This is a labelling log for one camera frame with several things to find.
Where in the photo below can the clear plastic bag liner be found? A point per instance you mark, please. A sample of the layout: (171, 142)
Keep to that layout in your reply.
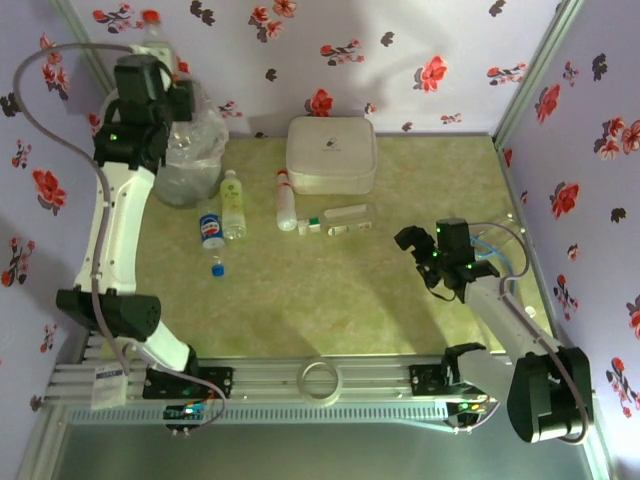
(217, 145)

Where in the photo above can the red cap clear bottle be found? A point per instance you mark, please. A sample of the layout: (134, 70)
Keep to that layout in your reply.
(286, 205)

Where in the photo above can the white paper tag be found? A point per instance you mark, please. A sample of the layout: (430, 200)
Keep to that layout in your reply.
(110, 387)

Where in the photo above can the clear rectangular plastic package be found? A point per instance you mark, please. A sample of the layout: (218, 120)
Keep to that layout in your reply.
(350, 217)

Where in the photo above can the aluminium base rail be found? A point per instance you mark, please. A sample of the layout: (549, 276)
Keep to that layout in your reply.
(270, 380)

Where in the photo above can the aluminium frame post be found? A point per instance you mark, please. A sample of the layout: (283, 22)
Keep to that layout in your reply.
(82, 35)
(535, 75)

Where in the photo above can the white zippered case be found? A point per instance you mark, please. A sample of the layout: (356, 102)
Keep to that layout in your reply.
(330, 150)

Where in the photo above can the green label drink bottle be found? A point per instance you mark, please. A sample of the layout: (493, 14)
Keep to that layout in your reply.
(233, 210)

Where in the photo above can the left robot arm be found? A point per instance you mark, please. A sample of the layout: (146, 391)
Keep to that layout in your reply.
(120, 225)

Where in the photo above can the large clear plastic bottle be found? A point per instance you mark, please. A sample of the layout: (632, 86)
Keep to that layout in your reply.
(155, 35)

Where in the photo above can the clear round waste bin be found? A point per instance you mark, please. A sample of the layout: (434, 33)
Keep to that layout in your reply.
(185, 192)

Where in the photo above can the small electronics board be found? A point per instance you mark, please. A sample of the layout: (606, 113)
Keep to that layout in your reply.
(185, 414)
(470, 407)

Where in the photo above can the clear tape roll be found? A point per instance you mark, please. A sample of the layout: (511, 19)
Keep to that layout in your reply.
(320, 398)

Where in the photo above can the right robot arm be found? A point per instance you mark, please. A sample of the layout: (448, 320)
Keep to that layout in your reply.
(510, 315)

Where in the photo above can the blue label cola bottle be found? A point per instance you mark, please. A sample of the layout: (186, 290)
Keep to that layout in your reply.
(211, 227)

